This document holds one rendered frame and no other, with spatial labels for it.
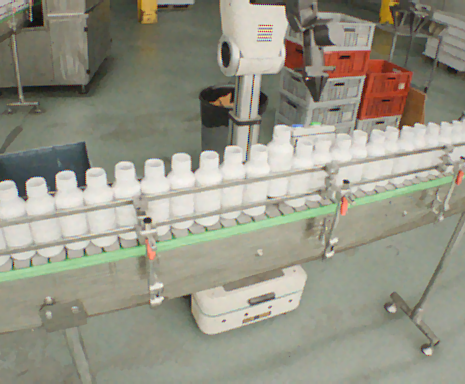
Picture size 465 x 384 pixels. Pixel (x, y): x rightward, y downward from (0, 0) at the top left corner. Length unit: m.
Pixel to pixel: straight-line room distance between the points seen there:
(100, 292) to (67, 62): 3.76
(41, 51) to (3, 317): 3.82
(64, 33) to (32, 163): 3.11
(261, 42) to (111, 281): 0.95
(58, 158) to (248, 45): 0.75
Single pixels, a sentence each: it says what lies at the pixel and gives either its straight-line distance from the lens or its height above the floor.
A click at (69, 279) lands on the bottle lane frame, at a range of 0.88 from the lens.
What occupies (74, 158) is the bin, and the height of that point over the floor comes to 0.89.
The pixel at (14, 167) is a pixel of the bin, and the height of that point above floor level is 0.89.
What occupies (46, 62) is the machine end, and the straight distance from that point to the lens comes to 4.58.
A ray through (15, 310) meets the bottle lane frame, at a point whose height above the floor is 0.89.
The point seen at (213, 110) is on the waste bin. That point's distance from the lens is 2.53.
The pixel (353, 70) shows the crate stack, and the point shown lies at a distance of 3.43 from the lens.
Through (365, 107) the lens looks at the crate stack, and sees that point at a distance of 3.77.
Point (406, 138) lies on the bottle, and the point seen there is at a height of 1.14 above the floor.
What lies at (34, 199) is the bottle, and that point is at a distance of 0.79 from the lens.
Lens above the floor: 1.57
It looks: 34 degrees down
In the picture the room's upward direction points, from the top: 5 degrees clockwise
